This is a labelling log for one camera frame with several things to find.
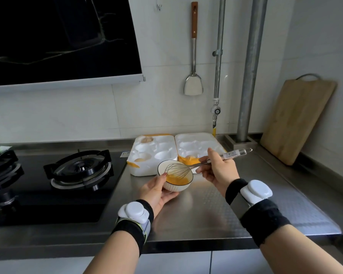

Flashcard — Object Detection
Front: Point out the person's right forearm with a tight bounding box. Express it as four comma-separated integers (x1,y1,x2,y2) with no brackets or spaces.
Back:
259,224,343,274

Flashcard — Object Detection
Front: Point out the white open egg carton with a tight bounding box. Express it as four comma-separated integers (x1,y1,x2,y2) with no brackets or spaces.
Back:
127,132,228,177

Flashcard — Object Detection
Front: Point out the black left wristband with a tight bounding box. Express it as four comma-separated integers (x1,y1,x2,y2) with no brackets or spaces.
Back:
111,199,155,257

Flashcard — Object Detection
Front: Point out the wooden cutting board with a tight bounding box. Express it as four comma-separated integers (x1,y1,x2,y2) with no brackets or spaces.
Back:
259,73,338,166

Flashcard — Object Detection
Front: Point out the person's right hand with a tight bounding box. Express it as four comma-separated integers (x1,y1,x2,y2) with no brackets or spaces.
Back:
196,148,241,198

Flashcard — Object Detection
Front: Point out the thick grey metal pipe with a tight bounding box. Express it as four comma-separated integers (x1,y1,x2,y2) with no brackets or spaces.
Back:
236,0,269,143

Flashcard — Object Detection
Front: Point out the white cabinet door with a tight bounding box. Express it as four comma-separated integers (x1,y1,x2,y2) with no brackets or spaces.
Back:
211,248,275,274
0,250,212,274

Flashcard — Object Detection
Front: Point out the black right wristband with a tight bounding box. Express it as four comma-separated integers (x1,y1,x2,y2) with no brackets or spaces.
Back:
225,178,291,248

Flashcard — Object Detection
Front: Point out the thin gas pipe with valve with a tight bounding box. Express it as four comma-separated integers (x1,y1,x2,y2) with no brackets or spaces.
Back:
211,0,227,137

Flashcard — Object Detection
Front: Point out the square metal pipe base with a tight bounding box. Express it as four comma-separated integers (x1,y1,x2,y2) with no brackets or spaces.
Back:
224,133,258,151

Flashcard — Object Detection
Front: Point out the person's left forearm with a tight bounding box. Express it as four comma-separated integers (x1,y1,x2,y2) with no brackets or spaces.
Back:
83,229,145,274

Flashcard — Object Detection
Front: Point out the white left wrist tracker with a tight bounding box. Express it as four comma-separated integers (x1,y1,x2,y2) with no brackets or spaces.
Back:
118,201,151,226

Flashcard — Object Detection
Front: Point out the metal whisk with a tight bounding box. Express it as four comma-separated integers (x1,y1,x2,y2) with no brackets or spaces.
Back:
164,148,253,180

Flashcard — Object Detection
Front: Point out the white right wrist tracker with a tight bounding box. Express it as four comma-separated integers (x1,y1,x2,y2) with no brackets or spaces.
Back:
240,180,274,205

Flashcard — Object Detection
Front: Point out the black burner pan support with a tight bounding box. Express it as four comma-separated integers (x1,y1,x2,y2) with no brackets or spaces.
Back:
43,149,115,192
0,151,25,211

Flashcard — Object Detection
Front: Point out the white wrist tracker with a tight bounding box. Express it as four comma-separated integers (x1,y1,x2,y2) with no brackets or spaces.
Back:
118,201,151,226
240,180,274,205

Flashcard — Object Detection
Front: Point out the metal spatula with wooden handle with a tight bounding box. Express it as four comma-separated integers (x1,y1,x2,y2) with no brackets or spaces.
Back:
184,1,204,97

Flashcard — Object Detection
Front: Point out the yellow beaten egg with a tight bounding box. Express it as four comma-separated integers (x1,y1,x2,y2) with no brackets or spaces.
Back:
166,172,191,186

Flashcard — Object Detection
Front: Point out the black wristband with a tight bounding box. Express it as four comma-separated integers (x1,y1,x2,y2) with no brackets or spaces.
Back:
225,178,291,248
111,199,155,257

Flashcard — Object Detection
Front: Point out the person's left hand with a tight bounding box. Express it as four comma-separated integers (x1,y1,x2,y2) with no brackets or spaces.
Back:
137,172,179,218

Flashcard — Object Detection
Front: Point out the white ribbed bowl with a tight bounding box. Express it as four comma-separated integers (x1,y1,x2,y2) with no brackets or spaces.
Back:
157,160,194,193

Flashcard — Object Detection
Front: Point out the black range hood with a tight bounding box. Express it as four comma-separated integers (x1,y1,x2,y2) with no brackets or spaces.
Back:
0,0,146,89

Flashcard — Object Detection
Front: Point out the black glass gas stove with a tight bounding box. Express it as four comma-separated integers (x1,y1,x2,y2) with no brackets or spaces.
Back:
0,148,130,227

